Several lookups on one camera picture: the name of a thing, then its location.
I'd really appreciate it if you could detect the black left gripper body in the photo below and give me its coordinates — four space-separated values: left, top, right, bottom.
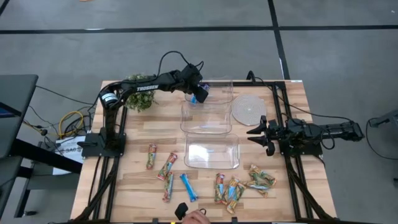
177 74 203 94

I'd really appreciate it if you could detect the black floor cable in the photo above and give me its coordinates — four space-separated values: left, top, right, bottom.
364 119 398 161
35 85 97 106

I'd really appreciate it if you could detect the grey desk top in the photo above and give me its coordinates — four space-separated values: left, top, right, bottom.
0 73 39 160

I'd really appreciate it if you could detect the clear plastic storage bin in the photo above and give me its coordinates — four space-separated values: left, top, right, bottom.
185 77 234 106
183 133 241 170
179 101 233 135

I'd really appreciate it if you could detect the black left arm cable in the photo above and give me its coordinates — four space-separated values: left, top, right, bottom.
157 50 205 77

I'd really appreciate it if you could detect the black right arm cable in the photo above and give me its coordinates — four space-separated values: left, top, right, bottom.
246 70 355 123

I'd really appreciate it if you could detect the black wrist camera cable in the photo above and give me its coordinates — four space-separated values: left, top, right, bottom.
320 133 336 151

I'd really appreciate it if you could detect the round woven rope coaster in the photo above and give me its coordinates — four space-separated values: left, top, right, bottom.
231 94 267 127

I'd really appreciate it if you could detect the black desk leg frame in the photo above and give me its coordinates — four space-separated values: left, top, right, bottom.
9 138 84 218

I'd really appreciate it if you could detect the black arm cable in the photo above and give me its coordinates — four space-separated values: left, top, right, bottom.
157 50 205 77
246 70 355 123

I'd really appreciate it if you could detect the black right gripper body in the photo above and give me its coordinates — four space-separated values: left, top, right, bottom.
267 119 290 147

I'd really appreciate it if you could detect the black handheld device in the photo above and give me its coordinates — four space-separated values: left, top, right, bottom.
174 202 190 221

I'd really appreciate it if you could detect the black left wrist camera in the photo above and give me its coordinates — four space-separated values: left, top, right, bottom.
181 63 203 83

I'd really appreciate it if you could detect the red green granola bar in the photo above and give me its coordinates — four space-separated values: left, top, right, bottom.
162 172 175 203
146 142 158 170
156 151 178 182
213 172 226 205

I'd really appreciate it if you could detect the black aluminium table frame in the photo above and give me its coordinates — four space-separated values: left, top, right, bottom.
70 74 340 224

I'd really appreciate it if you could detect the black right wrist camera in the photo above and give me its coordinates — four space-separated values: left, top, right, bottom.
285 118 312 139

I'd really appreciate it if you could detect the white paper sheet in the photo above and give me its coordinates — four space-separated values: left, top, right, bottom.
52 135 87 175

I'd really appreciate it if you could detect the person's hand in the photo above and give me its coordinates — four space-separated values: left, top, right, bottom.
181 210 212 224

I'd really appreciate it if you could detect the yellow floor cable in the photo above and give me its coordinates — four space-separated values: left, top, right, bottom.
58 111 85 138

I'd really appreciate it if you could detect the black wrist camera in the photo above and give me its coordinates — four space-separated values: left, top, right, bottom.
181 63 203 83
285 118 312 139

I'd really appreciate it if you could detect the green potted plant black pot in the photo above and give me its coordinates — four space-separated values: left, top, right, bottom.
124 73 158 113

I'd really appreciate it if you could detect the grey chair base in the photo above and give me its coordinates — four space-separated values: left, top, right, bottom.
368 108 398 128

